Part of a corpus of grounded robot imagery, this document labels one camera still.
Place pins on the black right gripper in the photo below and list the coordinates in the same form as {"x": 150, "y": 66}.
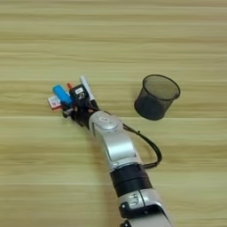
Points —
{"x": 82, "y": 113}

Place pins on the red and white small box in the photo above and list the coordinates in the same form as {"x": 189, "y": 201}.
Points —
{"x": 53, "y": 102}

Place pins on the blue eraser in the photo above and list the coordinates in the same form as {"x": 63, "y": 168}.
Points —
{"x": 62, "y": 94}

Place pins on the red and black pen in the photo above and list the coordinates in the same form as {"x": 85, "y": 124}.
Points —
{"x": 69, "y": 85}

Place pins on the grey marker pen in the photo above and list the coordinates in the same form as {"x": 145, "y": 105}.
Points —
{"x": 87, "y": 87}

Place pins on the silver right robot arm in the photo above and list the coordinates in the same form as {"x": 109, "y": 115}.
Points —
{"x": 118, "y": 144}

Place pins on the black mesh pen cup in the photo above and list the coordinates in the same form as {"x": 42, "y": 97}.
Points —
{"x": 155, "y": 100}

